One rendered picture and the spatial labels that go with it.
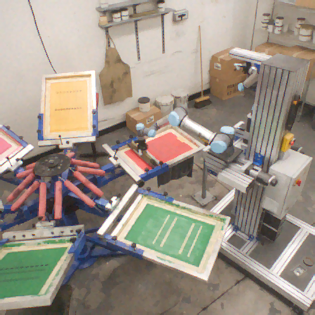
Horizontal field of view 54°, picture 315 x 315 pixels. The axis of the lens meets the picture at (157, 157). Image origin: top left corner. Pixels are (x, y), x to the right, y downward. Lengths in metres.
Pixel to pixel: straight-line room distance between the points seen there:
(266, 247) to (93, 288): 1.77
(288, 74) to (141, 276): 2.32
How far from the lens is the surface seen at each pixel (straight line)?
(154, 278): 3.36
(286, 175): 2.65
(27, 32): 4.39
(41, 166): 2.73
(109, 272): 3.46
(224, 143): 2.48
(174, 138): 3.39
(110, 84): 4.92
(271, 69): 2.37
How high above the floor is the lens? 2.90
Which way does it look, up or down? 38 degrees down
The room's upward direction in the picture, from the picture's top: 4 degrees counter-clockwise
